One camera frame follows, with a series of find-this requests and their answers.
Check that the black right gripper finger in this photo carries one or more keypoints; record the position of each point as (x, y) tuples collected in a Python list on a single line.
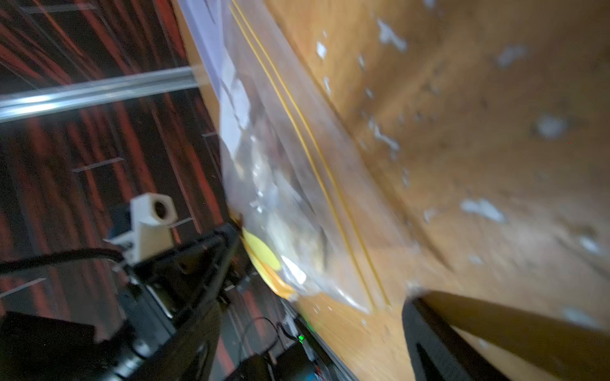
[(432, 323)]

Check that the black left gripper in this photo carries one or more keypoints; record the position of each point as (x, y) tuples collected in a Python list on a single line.
[(171, 331)]

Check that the ziploc bag with yellow cookies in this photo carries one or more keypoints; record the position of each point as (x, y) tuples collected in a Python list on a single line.
[(312, 220)]

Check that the aluminium corner profile left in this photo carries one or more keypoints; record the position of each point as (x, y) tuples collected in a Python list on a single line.
[(53, 100)]

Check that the lavender plastic tray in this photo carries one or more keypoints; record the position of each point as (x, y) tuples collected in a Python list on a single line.
[(204, 20)]

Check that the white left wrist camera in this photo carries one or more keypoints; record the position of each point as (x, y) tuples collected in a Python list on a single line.
[(142, 228)]

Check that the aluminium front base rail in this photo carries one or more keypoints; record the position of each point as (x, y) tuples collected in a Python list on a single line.
[(296, 352)]

